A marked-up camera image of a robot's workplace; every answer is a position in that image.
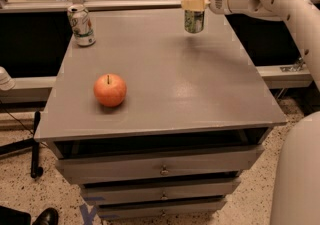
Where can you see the grey metal railing frame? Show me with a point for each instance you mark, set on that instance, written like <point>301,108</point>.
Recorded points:
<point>100,2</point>

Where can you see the black tripod stand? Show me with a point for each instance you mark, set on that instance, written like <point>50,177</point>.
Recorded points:
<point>14,148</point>

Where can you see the top grey drawer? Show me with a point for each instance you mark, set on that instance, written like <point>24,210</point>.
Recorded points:
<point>158,165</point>

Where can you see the white cylindrical object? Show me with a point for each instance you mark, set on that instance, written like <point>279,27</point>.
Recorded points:
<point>6,81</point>

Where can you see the black shoe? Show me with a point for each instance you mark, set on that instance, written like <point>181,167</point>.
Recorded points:
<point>49,216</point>

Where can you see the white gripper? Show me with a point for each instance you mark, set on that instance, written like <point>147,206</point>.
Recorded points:
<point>216,0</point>

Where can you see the white green soda can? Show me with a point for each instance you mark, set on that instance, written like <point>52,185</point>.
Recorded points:
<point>81,25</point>

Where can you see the bottom grey drawer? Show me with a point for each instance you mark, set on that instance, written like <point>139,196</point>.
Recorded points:
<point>160,208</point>

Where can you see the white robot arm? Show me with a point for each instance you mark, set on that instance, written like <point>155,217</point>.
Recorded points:
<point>296,194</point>

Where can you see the middle grey drawer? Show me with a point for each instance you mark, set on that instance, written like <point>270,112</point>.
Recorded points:
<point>160,191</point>

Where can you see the grey drawer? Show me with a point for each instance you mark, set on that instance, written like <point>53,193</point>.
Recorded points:
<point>158,165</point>
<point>160,191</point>
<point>160,208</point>

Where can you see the red orange apple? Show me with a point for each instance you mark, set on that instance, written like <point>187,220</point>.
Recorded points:
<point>110,90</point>

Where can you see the grey drawer cabinet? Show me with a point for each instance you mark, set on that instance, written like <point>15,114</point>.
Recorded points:
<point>184,92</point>

